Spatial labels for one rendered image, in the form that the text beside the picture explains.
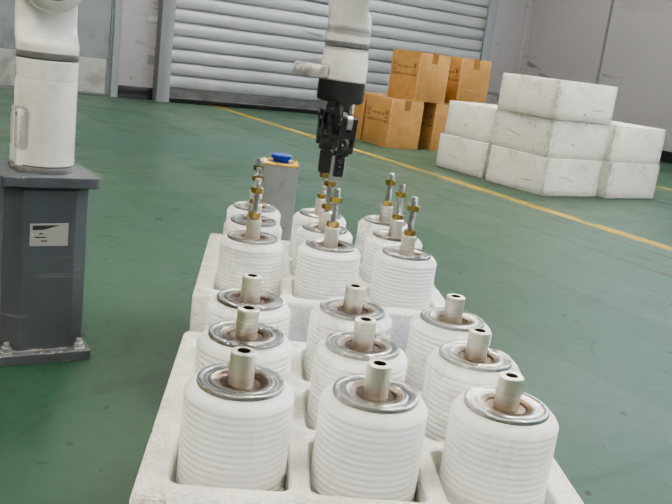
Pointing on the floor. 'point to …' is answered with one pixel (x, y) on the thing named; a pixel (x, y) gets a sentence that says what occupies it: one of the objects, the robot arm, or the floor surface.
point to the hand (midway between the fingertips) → (330, 168)
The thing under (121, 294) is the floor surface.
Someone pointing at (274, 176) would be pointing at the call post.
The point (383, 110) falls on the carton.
